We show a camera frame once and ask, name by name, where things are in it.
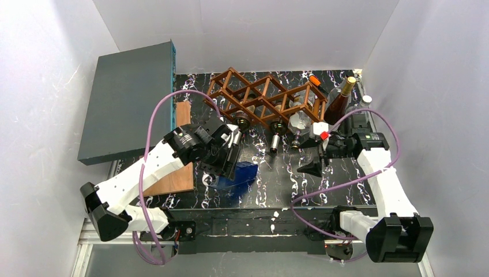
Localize clear bottle white neck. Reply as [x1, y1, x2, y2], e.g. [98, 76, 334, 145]
[345, 95, 373, 114]

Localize brown wooden wine rack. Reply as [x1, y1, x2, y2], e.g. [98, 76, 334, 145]
[204, 68, 327, 129]

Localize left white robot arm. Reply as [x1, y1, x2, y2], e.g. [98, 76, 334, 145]
[80, 118, 242, 242]

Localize dark bottle silver cap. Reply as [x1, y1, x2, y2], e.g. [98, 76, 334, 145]
[231, 110, 251, 141]

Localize dark bottle gold cap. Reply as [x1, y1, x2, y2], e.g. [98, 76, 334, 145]
[324, 76, 356, 125]

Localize purple cable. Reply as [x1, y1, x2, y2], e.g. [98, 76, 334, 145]
[131, 89, 223, 267]
[290, 108, 400, 264]

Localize clear bottle black cap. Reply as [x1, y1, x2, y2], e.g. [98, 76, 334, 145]
[326, 76, 348, 110]

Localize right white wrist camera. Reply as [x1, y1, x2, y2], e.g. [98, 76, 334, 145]
[310, 122, 330, 150]

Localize brown wooden board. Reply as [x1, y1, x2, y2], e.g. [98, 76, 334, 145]
[143, 101, 194, 196]

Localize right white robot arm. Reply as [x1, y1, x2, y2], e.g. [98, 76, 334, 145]
[297, 132, 434, 263]

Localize clear square bottle dark cap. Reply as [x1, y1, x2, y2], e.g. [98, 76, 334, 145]
[288, 91, 312, 149]

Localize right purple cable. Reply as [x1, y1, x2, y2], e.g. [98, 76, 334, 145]
[290, 108, 400, 264]

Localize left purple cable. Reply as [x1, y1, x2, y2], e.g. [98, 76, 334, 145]
[131, 89, 223, 267]

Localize dark grey box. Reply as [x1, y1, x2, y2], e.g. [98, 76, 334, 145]
[77, 41, 176, 166]

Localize blue square glass bottle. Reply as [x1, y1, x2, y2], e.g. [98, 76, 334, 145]
[202, 162, 258, 190]

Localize dark bottle grey cap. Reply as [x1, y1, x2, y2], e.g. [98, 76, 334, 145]
[270, 119, 288, 154]

